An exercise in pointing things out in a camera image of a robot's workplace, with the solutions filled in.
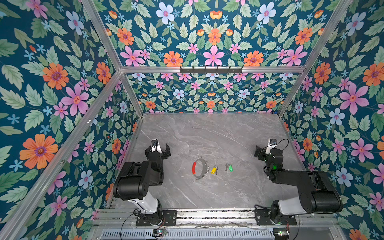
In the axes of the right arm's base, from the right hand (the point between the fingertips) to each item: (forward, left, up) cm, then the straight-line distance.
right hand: (265, 146), depth 92 cm
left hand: (+2, +66, +5) cm, 67 cm away
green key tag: (-11, +22, -7) cm, 26 cm away
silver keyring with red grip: (-11, +38, -7) cm, 40 cm away
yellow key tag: (-12, +33, -8) cm, 36 cm away
